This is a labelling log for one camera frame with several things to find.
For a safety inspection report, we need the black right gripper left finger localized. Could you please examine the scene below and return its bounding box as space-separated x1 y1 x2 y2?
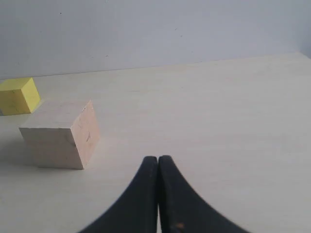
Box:
81 156 158 233

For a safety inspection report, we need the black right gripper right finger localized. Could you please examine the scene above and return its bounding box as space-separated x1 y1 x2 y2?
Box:
158 155 247 233

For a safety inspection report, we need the medium wooden cube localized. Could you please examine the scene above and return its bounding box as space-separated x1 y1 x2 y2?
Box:
19 100 100 169

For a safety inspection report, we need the yellow cube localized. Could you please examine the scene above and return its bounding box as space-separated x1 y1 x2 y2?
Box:
0 77 41 116

